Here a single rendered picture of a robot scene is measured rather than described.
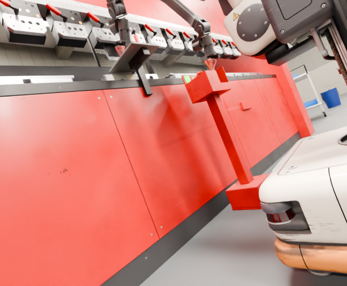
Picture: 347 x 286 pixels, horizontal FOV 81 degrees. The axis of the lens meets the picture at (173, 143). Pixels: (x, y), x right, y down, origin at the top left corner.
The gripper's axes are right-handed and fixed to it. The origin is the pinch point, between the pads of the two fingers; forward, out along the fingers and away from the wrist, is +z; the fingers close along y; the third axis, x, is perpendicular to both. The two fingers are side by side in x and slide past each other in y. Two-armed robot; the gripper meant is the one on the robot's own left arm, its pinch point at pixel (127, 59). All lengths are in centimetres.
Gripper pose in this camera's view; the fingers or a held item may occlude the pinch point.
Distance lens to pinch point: 125.2
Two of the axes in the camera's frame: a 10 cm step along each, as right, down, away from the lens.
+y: -6.9, 2.5, -6.8
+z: 0.4, 9.5, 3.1
